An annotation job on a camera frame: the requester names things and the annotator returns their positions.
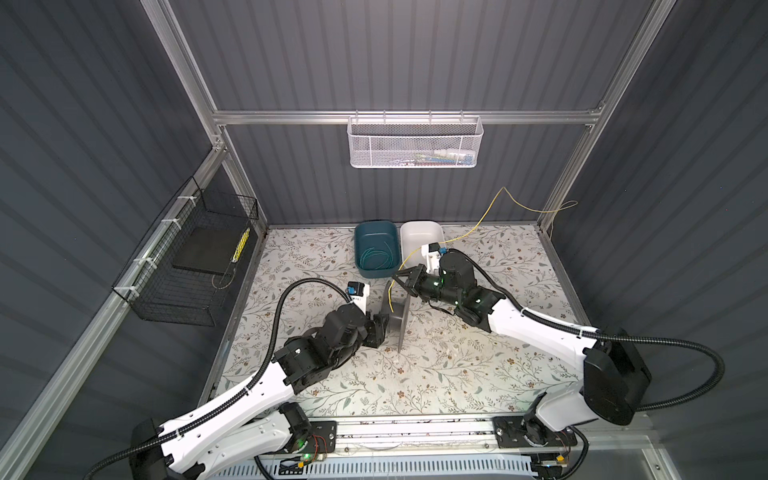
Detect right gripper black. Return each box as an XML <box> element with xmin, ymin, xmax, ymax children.
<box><xmin>391</xmin><ymin>265</ymin><xmax>459</xmax><ymax>309</ymax></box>

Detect grey foam spool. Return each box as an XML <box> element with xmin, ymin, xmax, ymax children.
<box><xmin>379</xmin><ymin>280</ymin><xmax>412</xmax><ymax>353</ymax></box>

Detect white plastic tray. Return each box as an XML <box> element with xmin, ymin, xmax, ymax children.
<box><xmin>399</xmin><ymin>221</ymin><xmax>444</xmax><ymax>268</ymax></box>

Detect teal plastic tray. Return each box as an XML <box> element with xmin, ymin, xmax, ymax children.
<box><xmin>354</xmin><ymin>220</ymin><xmax>402</xmax><ymax>279</ymax></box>

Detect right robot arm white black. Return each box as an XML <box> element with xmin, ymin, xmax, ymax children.
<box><xmin>392</xmin><ymin>248</ymin><xmax>725</xmax><ymax>447</ymax></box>

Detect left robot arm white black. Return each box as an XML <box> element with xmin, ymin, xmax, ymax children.
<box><xmin>85</xmin><ymin>279</ymin><xmax>386</xmax><ymax>479</ymax></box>

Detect items in white basket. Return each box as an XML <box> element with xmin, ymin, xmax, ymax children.
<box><xmin>393</xmin><ymin>149</ymin><xmax>477</xmax><ymax>167</ymax></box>

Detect yellow perforated strip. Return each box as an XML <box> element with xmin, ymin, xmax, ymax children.
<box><xmin>231</xmin><ymin>227</ymin><xmax>251</xmax><ymax>264</ymax></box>

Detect white vented cover strip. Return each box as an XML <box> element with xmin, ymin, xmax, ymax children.
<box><xmin>209</xmin><ymin>457</ymin><xmax>535</xmax><ymax>480</ymax></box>

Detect black flat pad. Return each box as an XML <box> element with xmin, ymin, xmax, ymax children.
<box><xmin>171</xmin><ymin>227</ymin><xmax>245</xmax><ymax>275</ymax></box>

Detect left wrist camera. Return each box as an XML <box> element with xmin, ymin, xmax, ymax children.
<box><xmin>347</xmin><ymin>281</ymin><xmax>370</xmax><ymax>313</ymax></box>

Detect green cable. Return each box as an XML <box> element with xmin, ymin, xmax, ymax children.
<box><xmin>361</xmin><ymin>247</ymin><xmax>398</xmax><ymax>272</ymax></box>

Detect white wire wall basket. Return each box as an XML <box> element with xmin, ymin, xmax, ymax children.
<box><xmin>346</xmin><ymin>115</ymin><xmax>484</xmax><ymax>169</ymax></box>

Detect black wire wall basket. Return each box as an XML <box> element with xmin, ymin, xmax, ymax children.
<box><xmin>113</xmin><ymin>179</ymin><xmax>260</xmax><ymax>327</ymax></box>

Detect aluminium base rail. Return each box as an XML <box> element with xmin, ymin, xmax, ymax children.
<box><xmin>173</xmin><ymin>410</ymin><xmax>655</xmax><ymax>463</ymax></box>

